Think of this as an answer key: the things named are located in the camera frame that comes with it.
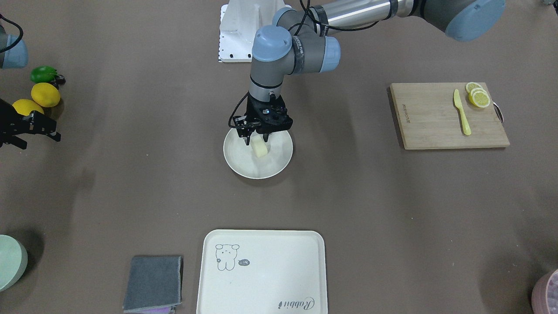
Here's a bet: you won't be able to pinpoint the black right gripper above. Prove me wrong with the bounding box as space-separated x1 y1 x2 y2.
0 99 62 150

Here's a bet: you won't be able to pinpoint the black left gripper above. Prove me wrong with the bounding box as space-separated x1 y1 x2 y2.
232 92 293 146

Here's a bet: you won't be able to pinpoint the white steamed bun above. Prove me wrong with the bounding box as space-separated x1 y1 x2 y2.
249 137 269 158

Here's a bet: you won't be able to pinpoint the cream round plate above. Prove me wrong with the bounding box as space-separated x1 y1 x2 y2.
223 129 294 179

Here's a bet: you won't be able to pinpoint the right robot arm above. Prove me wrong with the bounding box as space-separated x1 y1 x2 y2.
0 16 61 150

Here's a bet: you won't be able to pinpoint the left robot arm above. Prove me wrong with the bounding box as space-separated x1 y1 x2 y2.
228 0 506 145

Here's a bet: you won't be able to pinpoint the cream rabbit serving tray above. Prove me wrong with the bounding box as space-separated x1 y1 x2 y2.
197 230 328 314

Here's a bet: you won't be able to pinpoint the lower yellow lemon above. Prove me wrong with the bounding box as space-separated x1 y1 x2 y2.
12 99 44 116

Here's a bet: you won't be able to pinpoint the yellow lemon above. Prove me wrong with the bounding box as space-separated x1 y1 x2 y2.
12 99 44 116
31 83 61 108

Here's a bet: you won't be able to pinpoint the upper yellow lemon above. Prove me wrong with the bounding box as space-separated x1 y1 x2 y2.
31 83 61 108

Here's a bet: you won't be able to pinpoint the dark cherries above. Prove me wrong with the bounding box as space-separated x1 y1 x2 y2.
52 74 66 88

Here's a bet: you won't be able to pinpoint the green lime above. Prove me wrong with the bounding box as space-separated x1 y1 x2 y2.
30 66 58 83

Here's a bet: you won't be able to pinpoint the pale green bowl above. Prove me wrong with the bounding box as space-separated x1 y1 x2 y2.
0 235 28 292

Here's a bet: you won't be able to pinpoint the folded grey cloth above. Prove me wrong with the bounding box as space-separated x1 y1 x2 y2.
123 255 183 314

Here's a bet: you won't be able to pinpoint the bamboo cutting board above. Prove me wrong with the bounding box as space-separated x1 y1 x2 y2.
389 82 510 150

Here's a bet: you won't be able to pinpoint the yellow plastic knife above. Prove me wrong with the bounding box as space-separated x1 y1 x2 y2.
453 89 472 137

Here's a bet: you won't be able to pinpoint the lemon slices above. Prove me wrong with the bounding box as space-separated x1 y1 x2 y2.
466 82 492 109

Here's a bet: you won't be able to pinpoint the pink bowl with ice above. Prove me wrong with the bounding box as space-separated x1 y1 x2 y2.
531 270 558 314

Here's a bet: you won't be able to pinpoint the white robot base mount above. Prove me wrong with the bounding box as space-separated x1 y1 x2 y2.
218 0 292 62

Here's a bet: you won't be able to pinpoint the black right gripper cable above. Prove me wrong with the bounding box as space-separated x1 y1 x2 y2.
0 14 24 54

